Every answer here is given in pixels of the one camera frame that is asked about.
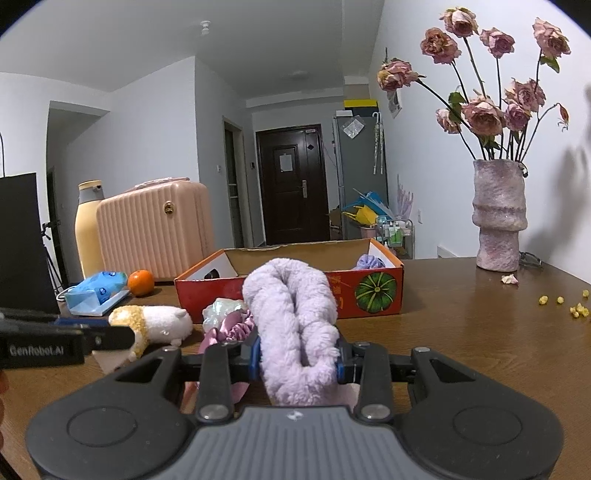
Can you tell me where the pink satin scrunchie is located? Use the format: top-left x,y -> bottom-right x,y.
198,310 -> 254,354

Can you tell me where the iridescent white scrunchie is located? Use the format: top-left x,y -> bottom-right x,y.
202,298 -> 247,333

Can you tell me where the lilac fluffy plush tube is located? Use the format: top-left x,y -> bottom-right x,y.
242,258 -> 339,407

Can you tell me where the white yellow plush toy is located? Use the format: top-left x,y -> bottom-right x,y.
108,305 -> 193,362

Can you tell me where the red cardboard pumpkin box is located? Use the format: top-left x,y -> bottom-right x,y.
174,239 -> 404,323

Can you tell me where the blue tissue pack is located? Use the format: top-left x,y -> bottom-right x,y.
64,271 -> 130,317

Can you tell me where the purple knitted pouch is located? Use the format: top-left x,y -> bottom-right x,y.
353,254 -> 386,270

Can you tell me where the orange fruit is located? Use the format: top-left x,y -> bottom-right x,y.
127,270 -> 155,297

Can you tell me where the beige water bottle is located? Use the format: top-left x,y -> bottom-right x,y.
74,180 -> 104,279

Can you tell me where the pink ribbed suitcase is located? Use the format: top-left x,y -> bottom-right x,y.
97,177 -> 214,281

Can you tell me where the fallen rose petal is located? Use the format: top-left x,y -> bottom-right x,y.
501,274 -> 519,285

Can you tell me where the dark entrance door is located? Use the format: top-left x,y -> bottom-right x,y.
256,124 -> 329,245

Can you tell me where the grey refrigerator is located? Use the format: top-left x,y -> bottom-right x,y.
331,115 -> 390,218

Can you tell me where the pink textured vase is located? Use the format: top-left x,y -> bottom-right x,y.
472,159 -> 528,273

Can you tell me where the yellow box on refrigerator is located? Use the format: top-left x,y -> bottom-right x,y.
344,99 -> 378,109

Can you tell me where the dried pink rose bouquet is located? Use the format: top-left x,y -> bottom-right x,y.
377,6 -> 571,167

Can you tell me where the wire storage cart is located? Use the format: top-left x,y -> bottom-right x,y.
376,215 -> 415,259

